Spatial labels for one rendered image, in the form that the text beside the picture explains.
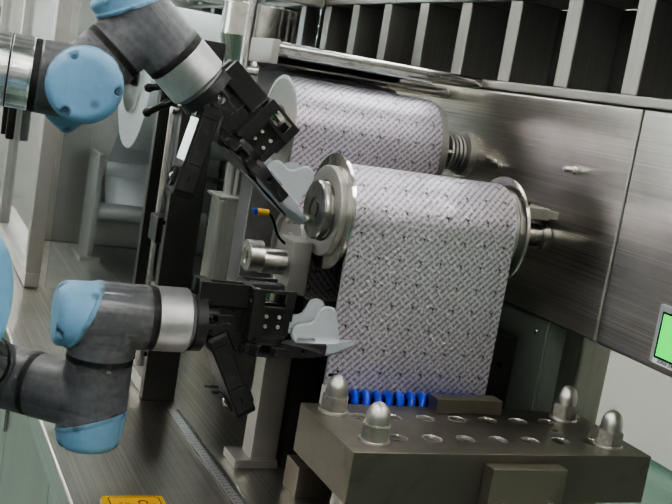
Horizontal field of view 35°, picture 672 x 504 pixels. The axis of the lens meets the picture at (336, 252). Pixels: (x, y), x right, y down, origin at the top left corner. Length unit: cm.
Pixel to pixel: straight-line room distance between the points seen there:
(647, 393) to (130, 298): 386
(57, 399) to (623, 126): 76
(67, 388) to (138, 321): 11
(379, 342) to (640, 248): 34
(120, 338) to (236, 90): 32
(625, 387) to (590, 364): 330
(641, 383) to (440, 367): 355
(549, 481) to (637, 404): 368
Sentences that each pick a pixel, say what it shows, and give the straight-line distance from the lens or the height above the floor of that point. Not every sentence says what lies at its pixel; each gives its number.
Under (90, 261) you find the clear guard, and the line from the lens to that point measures 227.
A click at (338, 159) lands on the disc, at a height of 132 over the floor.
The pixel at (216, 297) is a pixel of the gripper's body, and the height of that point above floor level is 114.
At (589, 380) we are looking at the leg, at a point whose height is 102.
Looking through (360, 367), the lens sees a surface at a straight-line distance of 133.
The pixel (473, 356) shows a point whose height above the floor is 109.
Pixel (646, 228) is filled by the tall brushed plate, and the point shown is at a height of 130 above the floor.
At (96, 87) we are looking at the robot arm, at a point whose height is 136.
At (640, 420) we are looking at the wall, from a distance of 490.
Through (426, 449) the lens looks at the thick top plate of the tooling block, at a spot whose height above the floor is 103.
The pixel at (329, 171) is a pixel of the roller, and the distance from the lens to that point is 132.
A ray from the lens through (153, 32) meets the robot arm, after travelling 122.
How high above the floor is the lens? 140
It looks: 9 degrees down
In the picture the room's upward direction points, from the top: 10 degrees clockwise
